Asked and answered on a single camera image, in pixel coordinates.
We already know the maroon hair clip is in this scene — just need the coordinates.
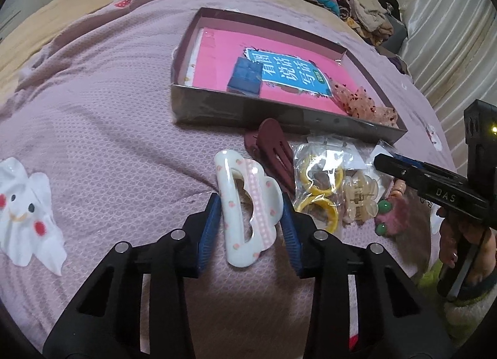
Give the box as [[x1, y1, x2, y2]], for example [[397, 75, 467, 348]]
[[244, 118, 296, 196]]

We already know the silver foil sachet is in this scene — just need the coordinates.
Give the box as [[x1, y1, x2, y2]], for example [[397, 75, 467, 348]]
[[371, 139, 394, 158]]

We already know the pink pompom hair tie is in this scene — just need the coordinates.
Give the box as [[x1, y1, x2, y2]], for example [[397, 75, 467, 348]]
[[375, 198, 431, 237]]

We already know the pile of clothes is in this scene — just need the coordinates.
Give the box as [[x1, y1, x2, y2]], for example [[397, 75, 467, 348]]
[[311, 0, 408, 47]]

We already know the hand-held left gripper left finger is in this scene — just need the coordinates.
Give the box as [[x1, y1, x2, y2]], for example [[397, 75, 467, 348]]
[[43, 193, 222, 359]]

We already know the white satin curtain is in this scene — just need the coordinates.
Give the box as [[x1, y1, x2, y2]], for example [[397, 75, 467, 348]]
[[400, 0, 497, 158]]

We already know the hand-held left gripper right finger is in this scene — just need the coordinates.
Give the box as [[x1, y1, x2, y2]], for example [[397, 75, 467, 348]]
[[280, 192, 453, 359]]

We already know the white ghost cloth decoration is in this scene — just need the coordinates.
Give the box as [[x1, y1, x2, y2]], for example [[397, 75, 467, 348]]
[[0, 157, 66, 277]]

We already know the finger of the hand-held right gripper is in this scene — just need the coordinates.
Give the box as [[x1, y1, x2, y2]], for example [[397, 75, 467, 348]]
[[373, 153, 430, 189], [391, 152, 467, 182]]

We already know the person's right hand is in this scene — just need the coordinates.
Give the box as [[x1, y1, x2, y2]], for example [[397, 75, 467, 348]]
[[435, 205, 497, 286]]

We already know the pink book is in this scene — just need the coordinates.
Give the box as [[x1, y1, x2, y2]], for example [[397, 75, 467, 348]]
[[182, 25, 389, 119]]

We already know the pink organza scrunchie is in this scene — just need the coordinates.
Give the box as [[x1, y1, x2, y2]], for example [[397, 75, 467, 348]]
[[332, 81, 399, 127]]

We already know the bag of yellow hair rings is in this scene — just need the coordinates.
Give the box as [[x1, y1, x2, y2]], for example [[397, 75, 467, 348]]
[[292, 136, 350, 233]]

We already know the clear beige hair claw clip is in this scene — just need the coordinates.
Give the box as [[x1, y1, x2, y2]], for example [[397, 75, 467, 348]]
[[341, 170, 379, 223]]

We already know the shallow grey cardboard box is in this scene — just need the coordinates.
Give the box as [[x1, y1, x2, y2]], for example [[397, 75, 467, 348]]
[[170, 7, 408, 146]]

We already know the white dotted hair claw clip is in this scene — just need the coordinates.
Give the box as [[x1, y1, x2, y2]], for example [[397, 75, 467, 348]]
[[215, 149, 281, 268]]

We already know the blue plaid hair clip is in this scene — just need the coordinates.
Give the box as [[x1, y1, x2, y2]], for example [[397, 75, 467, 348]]
[[226, 58, 265, 95]]

